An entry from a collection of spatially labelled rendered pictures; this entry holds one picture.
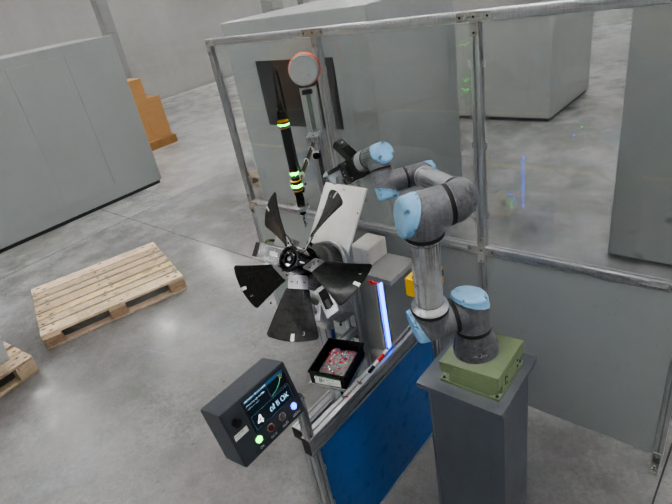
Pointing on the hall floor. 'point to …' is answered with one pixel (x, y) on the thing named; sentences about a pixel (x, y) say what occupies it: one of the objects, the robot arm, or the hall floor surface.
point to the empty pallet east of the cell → (103, 292)
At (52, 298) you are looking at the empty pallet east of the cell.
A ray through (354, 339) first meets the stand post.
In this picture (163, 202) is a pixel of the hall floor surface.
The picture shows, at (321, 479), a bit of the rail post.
